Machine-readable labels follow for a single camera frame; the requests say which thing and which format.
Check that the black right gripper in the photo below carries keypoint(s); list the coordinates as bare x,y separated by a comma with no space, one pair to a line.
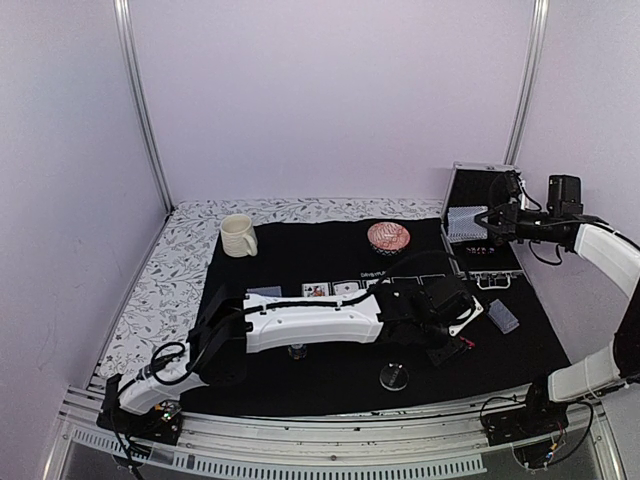
510,227

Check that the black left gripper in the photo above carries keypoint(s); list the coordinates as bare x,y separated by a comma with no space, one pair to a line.
445,356

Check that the face-down cards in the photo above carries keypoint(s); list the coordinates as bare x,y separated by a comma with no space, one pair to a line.
269,291
502,317

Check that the three of diamonds card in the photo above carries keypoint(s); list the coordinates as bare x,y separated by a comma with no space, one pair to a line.
346,287

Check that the blue playing card deck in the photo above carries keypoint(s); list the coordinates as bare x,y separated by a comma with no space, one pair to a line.
462,226

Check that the queen of spades card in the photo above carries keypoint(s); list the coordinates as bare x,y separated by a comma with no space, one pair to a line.
316,289

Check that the stack of poker chips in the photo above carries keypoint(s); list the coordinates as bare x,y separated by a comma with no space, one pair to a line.
297,352

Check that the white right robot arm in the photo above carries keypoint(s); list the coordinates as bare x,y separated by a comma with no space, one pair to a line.
587,274

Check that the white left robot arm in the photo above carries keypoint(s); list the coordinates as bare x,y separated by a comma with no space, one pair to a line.
228,331

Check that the black round dealer button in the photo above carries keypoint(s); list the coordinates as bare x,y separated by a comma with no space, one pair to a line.
394,377

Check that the aluminium poker chip case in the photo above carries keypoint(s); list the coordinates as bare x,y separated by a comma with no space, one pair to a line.
487,263

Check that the red patterned bowl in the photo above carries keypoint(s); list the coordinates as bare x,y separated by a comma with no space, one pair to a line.
388,238

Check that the black poker mat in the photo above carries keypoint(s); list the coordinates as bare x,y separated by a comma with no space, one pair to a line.
337,378

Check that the white ribbed ceramic mug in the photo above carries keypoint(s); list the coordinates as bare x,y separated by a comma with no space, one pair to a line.
238,236

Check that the floral white tablecloth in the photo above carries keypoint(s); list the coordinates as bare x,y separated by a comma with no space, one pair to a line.
164,301

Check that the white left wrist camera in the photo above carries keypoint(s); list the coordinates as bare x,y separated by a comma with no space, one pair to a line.
466,317

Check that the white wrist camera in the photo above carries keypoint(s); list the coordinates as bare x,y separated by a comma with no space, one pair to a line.
466,317
515,190

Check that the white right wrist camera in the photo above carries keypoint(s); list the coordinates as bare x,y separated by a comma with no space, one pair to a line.
515,190

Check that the right aluminium frame post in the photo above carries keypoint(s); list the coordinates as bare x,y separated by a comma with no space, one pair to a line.
533,56

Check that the aluminium frame post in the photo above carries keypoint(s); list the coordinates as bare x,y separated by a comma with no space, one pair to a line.
125,32
533,56

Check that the aluminium front rail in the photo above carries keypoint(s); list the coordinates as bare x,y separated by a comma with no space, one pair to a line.
438,441

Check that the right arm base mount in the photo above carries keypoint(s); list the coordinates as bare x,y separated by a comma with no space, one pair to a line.
534,416

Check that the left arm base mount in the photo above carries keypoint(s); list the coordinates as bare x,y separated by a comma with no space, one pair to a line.
161,424

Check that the left aluminium frame post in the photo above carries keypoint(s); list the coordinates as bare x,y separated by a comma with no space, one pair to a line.
125,32

